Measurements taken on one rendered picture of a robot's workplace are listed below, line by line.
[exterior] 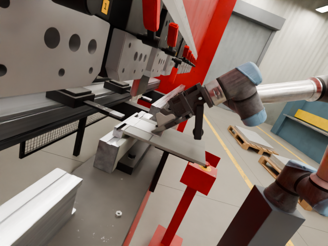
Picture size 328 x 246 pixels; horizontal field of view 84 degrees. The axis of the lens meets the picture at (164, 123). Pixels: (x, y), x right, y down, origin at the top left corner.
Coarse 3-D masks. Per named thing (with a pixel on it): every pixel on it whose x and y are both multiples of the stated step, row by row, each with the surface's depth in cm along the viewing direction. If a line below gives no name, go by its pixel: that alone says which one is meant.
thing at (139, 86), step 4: (144, 76) 57; (136, 80) 54; (140, 80) 54; (144, 80) 58; (148, 80) 63; (132, 84) 55; (136, 84) 55; (140, 84) 56; (144, 84) 60; (132, 88) 55; (136, 88) 55; (140, 88) 57; (144, 88) 62; (132, 92) 55; (136, 92) 55; (140, 92) 59; (144, 92) 64; (132, 96) 56; (136, 96) 60; (140, 96) 64; (132, 100) 57
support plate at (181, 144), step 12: (144, 120) 69; (132, 132) 56; (144, 132) 59; (168, 132) 66; (180, 132) 70; (156, 144) 54; (168, 144) 56; (180, 144) 59; (192, 144) 63; (204, 144) 66; (180, 156) 54; (192, 156) 55; (204, 156) 57
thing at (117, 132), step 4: (132, 116) 68; (136, 116) 73; (140, 116) 71; (124, 120) 63; (120, 124) 58; (124, 124) 61; (116, 128) 55; (120, 128) 58; (116, 132) 56; (120, 132) 56; (116, 136) 56; (120, 136) 56
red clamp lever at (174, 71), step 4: (172, 60) 70; (176, 60) 69; (180, 60) 69; (176, 64) 70; (172, 68) 71; (176, 68) 70; (172, 72) 71; (176, 72) 71; (172, 76) 71; (168, 80) 72; (172, 80) 71
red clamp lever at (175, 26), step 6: (174, 24) 42; (168, 30) 43; (174, 30) 42; (168, 36) 44; (174, 36) 44; (168, 42) 46; (174, 42) 46; (162, 48) 50; (168, 48) 48; (168, 54) 50; (174, 54) 49
